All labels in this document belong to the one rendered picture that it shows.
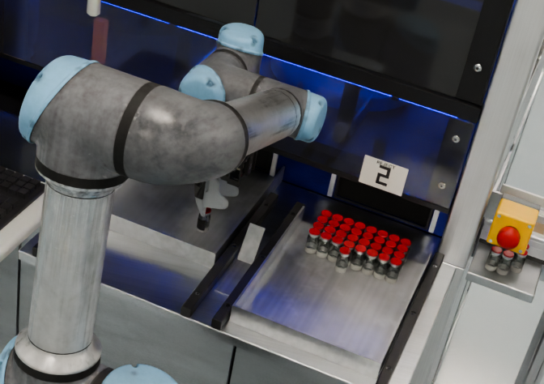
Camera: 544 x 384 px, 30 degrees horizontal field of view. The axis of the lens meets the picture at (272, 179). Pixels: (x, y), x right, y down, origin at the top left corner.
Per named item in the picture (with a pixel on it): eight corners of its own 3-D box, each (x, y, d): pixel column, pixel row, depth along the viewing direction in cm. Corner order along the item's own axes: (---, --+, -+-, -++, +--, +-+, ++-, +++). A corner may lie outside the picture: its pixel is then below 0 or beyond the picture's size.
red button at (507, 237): (496, 236, 185) (503, 219, 183) (518, 244, 184) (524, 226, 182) (492, 247, 182) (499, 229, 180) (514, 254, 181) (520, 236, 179)
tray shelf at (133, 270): (146, 140, 215) (146, 132, 214) (463, 253, 199) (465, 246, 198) (17, 258, 176) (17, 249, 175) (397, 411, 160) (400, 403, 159)
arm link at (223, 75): (244, 90, 150) (272, 63, 158) (176, 66, 152) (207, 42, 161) (236, 135, 154) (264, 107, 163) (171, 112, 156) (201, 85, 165)
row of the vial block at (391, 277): (307, 245, 189) (311, 225, 187) (397, 279, 185) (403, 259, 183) (303, 251, 188) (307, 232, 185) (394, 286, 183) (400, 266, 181)
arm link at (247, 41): (208, 32, 160) (231, 14, 167) (200, 92, 166) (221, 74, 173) (253, 47, 158) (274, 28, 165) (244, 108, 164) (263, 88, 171)
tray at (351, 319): (299, 220, 196) (303, 205, 194) (427, 266, 190) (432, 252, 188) (229, 321, 169) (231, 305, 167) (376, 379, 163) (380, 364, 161)
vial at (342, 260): (336, 264, 186) (342, 245, 183) (347, 268, 185) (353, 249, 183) (333, 270, 184) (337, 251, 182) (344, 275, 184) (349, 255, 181)
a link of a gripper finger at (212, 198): (220, 232, 178) (229, 186, 174) (189, 220, 180) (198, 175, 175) (227, 224, 181) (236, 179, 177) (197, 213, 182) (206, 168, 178)
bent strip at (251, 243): (245, 248, 186) (250, 222, 183) (260, 253, 185) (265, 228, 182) (214, 290, 175) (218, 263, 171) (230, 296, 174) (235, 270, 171)
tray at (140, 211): (167, 139, 213) (170, 125, 211) (282, 181, 207) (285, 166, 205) (84, 219, 185) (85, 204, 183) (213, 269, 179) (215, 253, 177)
